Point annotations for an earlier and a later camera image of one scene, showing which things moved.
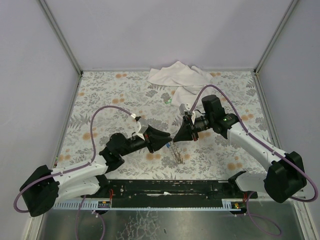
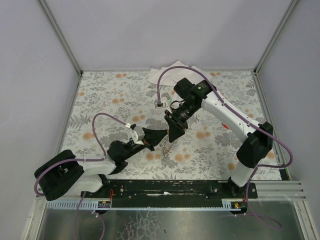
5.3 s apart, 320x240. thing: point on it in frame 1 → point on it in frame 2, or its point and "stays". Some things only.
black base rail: x=163 y=190 stays
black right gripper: x=191 y=128 → x=176 y=121
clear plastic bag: x=176 y=152 → x=166 y=147
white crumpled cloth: x=189 y=81 stays
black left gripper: x=149 y=141 stays
